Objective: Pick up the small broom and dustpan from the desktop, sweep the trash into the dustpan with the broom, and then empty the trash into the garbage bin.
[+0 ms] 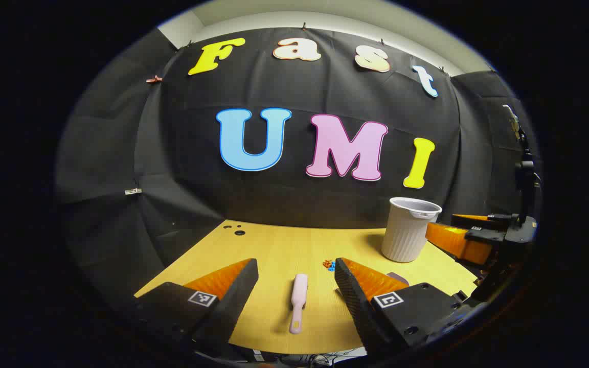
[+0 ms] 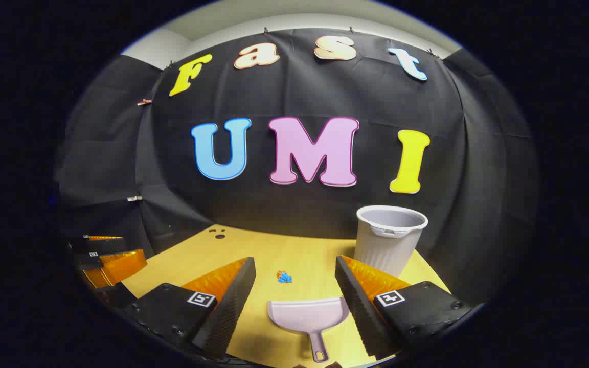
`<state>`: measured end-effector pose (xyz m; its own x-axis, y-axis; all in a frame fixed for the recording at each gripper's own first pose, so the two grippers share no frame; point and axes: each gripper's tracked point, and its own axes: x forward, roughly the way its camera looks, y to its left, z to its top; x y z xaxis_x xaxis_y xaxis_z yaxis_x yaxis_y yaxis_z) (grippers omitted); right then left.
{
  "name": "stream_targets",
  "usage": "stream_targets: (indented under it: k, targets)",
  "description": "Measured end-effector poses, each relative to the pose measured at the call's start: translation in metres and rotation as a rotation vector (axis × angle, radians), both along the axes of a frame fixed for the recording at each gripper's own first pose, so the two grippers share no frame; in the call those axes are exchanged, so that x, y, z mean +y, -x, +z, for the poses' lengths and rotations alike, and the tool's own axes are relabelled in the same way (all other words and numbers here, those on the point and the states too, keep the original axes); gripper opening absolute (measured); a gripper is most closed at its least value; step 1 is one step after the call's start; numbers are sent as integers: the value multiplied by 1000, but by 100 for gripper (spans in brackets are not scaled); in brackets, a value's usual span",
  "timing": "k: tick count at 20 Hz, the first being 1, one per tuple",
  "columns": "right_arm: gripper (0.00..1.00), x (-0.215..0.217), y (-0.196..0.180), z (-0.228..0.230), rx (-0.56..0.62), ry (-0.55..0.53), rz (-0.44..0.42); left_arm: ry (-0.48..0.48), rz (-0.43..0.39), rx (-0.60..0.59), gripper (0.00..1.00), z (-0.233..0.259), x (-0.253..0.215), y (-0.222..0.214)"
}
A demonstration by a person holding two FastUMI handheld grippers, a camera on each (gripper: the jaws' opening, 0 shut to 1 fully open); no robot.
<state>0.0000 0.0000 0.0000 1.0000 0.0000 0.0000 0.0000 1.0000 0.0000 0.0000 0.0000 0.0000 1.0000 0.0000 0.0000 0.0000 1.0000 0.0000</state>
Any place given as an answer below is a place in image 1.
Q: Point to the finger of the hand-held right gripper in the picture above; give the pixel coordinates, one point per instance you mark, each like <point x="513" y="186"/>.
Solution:
<point x="458" y="243"/>
<point x="478" y="223"/>

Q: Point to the white clip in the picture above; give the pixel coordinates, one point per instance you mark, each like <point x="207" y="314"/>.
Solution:
<point x="133" y="191"/>

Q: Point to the black stand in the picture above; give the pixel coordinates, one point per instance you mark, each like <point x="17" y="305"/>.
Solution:
<point x="525" y="184"/>

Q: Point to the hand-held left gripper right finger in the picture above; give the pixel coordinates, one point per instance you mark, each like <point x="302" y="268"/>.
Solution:
<point x="348" y="291"/>

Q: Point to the pink dustpan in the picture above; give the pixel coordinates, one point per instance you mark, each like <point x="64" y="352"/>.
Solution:
<point x="398" y="278"/>

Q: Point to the white ribbed garbage bin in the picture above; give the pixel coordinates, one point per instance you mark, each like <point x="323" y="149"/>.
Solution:
<point x="409" y="235"/>

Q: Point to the small pink broom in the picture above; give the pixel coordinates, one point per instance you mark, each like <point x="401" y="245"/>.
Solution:
<point x="298" y="301"/>

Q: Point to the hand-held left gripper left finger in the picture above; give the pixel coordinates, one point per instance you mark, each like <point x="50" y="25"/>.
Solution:
<point x="238" y="291"/>

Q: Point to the orange clip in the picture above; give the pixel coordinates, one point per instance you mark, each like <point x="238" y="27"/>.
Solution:
<point x="154" y="79"/>

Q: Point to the wooden desktop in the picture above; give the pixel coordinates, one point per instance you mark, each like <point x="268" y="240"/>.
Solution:
<point x="284" y="250"/>

